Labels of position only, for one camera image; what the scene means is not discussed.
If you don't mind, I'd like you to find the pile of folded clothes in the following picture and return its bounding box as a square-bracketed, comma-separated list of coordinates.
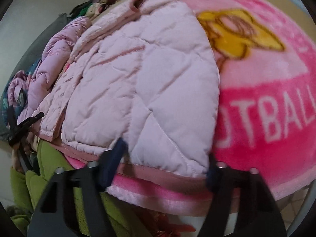
[69, 0, 120, 21]

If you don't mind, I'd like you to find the pink flamingo comforter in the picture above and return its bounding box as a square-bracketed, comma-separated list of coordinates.
[1, 16, 92, 127]

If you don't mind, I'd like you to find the pink cartoon fleece blanket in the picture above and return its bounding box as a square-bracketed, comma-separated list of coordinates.
[109, 0, 315, 217]

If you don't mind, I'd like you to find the pink quilted jacket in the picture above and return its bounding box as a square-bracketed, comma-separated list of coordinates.
[33, 0, 220, 193]

